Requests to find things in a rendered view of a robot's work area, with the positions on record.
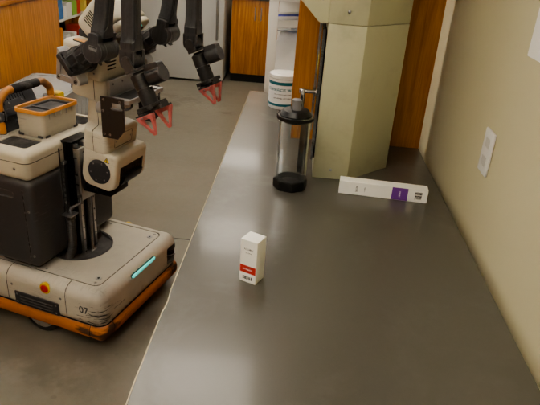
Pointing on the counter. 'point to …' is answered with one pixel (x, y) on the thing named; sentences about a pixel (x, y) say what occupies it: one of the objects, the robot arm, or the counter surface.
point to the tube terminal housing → (360, 85)
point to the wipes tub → (280, 88)
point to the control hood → (319, 9)
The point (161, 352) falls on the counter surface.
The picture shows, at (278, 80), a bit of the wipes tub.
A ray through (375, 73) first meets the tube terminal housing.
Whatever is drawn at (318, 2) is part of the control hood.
